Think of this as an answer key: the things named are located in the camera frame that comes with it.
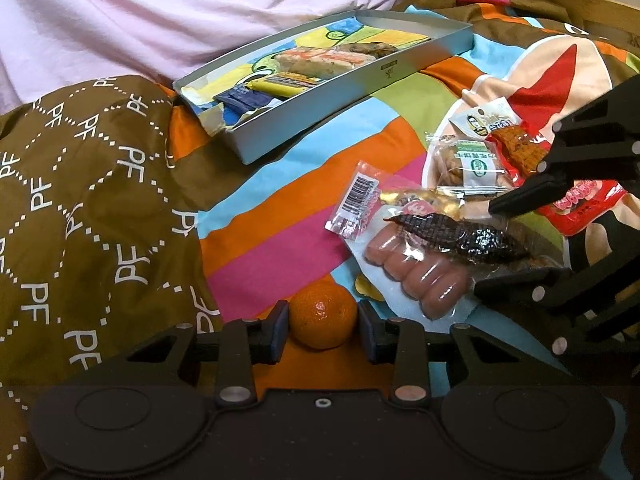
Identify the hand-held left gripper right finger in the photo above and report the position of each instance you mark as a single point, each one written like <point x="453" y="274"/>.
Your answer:
<point x="366" y="332"/>

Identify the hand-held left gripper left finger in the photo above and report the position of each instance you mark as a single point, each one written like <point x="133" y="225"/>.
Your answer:
<point x="277" y="330"/>

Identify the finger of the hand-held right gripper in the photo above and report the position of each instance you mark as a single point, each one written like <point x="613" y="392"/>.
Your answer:
<point x="525" y="195"/>
<point x="520" y="285"/>

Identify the orange tangerine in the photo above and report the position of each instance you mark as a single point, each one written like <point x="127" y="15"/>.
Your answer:
<point x="322" y="315"/>

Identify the red chicken snack packet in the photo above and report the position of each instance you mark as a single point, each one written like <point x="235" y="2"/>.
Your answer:
<point x="515" y="140"/>

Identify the green label bun packet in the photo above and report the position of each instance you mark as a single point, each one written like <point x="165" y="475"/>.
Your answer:
<point x="470" y="160"/>

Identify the clear sausage packet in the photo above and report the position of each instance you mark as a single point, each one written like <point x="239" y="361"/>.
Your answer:
<point x="415" y="275"/>

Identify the golden dark meat packet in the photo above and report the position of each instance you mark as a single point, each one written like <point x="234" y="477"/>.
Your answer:
<point x="450" y="237"/>

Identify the clear meatball packet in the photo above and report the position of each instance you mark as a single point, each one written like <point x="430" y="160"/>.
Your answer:
<point x="372" y="49"/>

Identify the grey box with cartoon drawing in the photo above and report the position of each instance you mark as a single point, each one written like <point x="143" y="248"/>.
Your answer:
<point x="325" y="105"/>

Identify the blue snack packet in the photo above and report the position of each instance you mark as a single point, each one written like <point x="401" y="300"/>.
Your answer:
<point x="240" y="99"/>

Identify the orange white cake bar packet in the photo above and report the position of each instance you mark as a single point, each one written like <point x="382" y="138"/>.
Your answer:
<point x="320" y="62"/>

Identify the yellow candy packet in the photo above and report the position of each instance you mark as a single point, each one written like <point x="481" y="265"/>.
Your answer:
<point x="280" y="85"/>

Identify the colourful cartoon printed blanket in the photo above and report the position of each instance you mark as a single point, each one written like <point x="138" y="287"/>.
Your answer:
<point x="300" y="175"/>

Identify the brown patterned blanket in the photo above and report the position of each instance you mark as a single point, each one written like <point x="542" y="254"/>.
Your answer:
<point x="75" y="210"/>

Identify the pink bed sheet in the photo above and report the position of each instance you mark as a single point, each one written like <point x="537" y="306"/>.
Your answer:
<point x="150" y="10"/>

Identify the wooden bed frame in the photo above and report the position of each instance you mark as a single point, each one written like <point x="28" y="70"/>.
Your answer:
<point x="620" y="10"/>

